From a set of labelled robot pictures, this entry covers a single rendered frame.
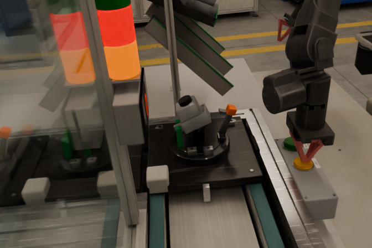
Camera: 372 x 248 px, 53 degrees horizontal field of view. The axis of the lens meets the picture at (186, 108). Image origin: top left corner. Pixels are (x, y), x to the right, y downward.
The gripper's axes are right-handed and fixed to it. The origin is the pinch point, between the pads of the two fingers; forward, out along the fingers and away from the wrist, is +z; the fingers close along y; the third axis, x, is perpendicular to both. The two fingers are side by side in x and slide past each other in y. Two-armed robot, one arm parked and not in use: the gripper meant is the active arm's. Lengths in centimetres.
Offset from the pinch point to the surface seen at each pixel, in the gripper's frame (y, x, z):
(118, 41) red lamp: 13.5, -33.4, -34.0
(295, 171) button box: 1.8, -2.7, 1.5
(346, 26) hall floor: -345, 177, 92
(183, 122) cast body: -6.5, -25.2, -8.0
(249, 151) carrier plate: -5.2, -10.9, 0.5
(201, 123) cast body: -6.2, -21.4, -7.5
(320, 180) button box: 5.4, 1.3, 1.6
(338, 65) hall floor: -246, 125, 94
